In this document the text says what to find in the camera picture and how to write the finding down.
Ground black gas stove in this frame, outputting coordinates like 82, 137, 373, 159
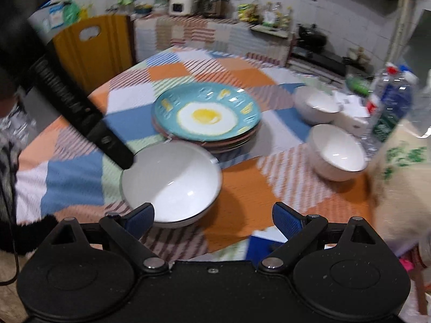
291, 45, 351, 75

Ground white bowl with dark rim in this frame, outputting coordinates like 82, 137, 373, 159
308, 123, 368, 181
294, 86, 342, 125
120, 141, 223, 229

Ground black fuzzy cloth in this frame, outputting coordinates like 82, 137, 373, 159
0, 213, 60, 257

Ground striped patchwork counter cloth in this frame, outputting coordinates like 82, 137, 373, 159
133, 15, 293, 68

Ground translucent plastic container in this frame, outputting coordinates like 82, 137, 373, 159
409, 84, 431, 136

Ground white rice cooker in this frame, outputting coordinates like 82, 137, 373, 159
168, 0, 191, 16

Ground green plastic bottle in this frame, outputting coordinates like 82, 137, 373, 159
62, 0, 81, 24

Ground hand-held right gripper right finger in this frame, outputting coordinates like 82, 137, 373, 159
258, 202, 383, 272

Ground white carton box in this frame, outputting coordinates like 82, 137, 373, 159
337, 109, 371, 134
333, 93, 366, 112

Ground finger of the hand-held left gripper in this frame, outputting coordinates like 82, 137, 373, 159
25, 45, 135, 170

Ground green packet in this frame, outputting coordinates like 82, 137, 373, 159
345, 74, 371, 97

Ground bag of rice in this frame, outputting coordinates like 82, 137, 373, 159
367, 121, 431, 256

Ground cardboard box with greens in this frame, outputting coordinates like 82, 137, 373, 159
195, 0, 230, 18

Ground grey tray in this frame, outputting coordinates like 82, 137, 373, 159
251, 23, 290, 38

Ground black wok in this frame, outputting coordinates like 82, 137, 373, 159
298, 23, 328, 48

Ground black cable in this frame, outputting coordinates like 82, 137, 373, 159
0, 175, 21, 287

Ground blue label water bottle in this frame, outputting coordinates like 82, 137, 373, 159
380, 70, 418, 122

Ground blue box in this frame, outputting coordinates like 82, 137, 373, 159
247, 236, 290, 260

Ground patchwork tablecloth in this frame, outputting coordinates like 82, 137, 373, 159
15, 47, 374, 253

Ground clear plastic bags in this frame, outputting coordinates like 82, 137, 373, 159
0, 101, 32, 136

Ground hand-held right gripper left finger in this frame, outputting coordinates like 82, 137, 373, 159
42, 203, 171, 273

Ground yellow packet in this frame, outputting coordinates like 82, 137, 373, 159
237, 3, 260, 23

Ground teal fried egg plate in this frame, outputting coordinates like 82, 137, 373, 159
153, 82, 262, 143

